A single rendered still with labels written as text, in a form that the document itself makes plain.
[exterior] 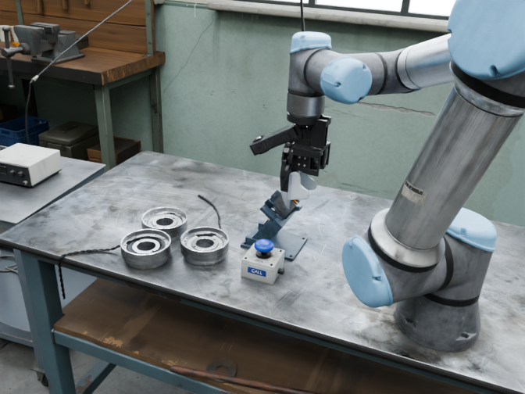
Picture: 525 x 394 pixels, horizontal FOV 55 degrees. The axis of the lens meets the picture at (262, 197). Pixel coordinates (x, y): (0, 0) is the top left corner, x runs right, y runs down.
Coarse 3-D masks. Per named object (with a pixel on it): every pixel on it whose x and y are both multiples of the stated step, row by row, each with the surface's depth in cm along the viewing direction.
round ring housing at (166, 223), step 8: (160, 208) 121; (168, 208) 121; (176, 208) 121; (144, 216) 117; (152, 216) 119; (168, 216) 119; (184, 216) 119; (144, 224) 113; (152, 224) 116; (160, 224) 119; (168, 224) 120; (176, 224) 116; (184, 224) 115; (168, 232) 113; (176, 232) 114; (176, 240) 115
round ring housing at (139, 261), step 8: (136, 232) 110; (144, 232) 111; (152, 232) 112; (160, 232) 111; (128, 240) 109; (144, 240) 109; (152, 240) 110; (168, 240) 109; (136, 248) 106; (144, 248) 110; (152, 248) 110; (168, 248) 106; (128, 256) 103; (136, 256) 103; (144, 256) 102; (152, 256) 103; (160, 256) 104; (168, 256) 107; (128, 264) 106; (136, 264) 103; (144, 264) 103; (152, 264) 105; (160, 264) 106
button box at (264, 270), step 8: (248, 256) 103; (256, 256) 103; (264, 256) 102; (272, 256) 103; (280, 256) 103; (248, 264) 102; (256, 264) 101; (264, 264) 101; (272, 264) 100; (280, 264) 105; (248, 272) 103; (256, 272) 102; (264, 272) 101; (272, 272) 100; (280, 272) 103; (256, 280) 103; (264, 280) 102; (272, 280) 101
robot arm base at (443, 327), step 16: (400, 304) 93; (416, 304) 89; (432, 304) 86; (448, 304) 85; (464, 304) 85; (400, 320) 92; (416, 320) 88; (432, 320) 87; (448, 320) 86; (464, 320) 87; (416, 336) 89; (432, 336) 87; (448, 336) 86; (464, 336) 89
